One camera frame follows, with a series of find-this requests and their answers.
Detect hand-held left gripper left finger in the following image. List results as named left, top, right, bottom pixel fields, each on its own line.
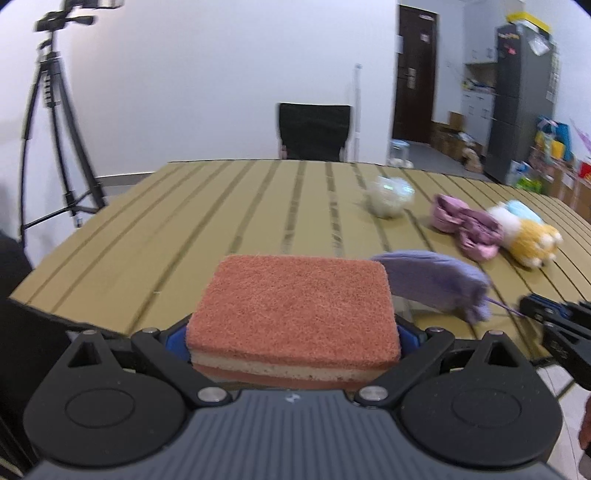
left=68, top=316, right=232, bottom=409

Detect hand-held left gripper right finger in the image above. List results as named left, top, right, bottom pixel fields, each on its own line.
left=353, top=318, right=529, bottom=410

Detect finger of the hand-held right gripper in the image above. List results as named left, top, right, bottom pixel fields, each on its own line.
left=517, top=294, right=591, bottom=325
left=543, top=320, right=591, bottom=394

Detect purple knit drawstring pouch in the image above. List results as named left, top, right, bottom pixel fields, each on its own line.
left=369, top=250, right=527, bottom=324

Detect yellow and white plush toy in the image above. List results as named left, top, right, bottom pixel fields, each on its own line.
left=487, top=205, right=564, bottom=268

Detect pink and yellow sponge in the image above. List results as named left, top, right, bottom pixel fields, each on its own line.
left=185, top=255, right=402, bottom=391

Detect light blue fluffy cloth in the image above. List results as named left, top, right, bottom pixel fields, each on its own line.
left=505, top=199, right=546, bottom=224

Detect purple satin scrunchie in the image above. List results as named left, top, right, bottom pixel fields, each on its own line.
left=430, top=194, right=504, bottom=260

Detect large brown cardboard box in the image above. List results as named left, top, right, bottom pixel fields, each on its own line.
left=545, top=166, right=591, bottom=213

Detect tan folding table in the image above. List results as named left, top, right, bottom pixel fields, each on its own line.
left=9, top=159, right=591, bottom=402

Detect black suitcase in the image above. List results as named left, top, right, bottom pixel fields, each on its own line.
left=0, top=231, right=75, bottom=472

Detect blue gift bag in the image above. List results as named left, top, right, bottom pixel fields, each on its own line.
left=536, top=117, right=571, bottom=160

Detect clear plastic jar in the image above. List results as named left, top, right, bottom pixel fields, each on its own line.
left=389, top=140, right=411, bottom=168

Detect brown cardboard boxes by door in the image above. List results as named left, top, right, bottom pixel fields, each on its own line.
left=431, top=113, right=483, bottom=162

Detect dark grey fridge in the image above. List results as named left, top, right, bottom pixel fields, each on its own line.
left=482, top=23, right=557, bottom=185

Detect white kitchen cabinet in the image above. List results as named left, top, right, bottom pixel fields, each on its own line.
left=462, top=0, right=499, bottom=134

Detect black folding chair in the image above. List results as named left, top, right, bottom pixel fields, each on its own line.
left=276, top=102, right=354, bottom=162

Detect dark brown door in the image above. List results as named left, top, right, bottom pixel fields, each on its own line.
left=392, top=4, right=437, bottom=148

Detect yellow box on fridge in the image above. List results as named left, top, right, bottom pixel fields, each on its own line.
left=505, top=11, right=552, bottom=33

